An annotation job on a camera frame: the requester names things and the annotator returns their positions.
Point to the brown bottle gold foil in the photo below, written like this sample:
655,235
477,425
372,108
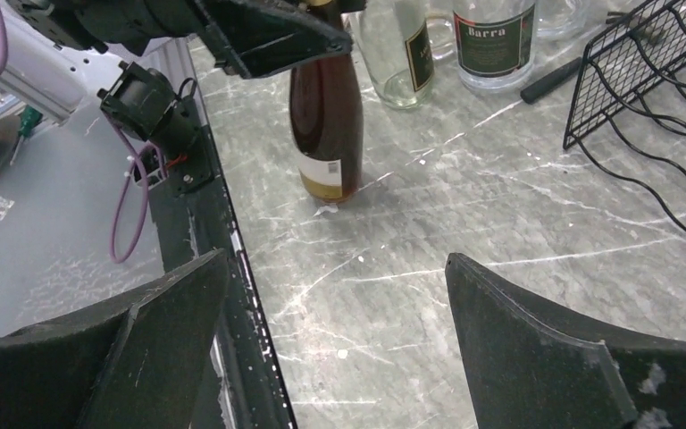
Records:
327,124

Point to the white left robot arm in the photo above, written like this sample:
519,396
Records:
53,54

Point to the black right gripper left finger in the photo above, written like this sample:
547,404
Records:
134,360

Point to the small black handled hammer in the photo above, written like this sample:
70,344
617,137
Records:
562,77

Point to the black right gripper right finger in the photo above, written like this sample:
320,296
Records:
532,363

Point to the black wire wine rack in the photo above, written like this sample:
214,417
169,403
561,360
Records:
637,52

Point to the clear bottle black gold label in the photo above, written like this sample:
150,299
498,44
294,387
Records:
401,43

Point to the clear bottle red black label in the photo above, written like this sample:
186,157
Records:
560,19

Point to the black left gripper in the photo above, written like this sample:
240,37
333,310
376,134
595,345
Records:
249,39

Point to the clear glass bottle silver cap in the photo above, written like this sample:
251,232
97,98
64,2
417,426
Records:
495,42

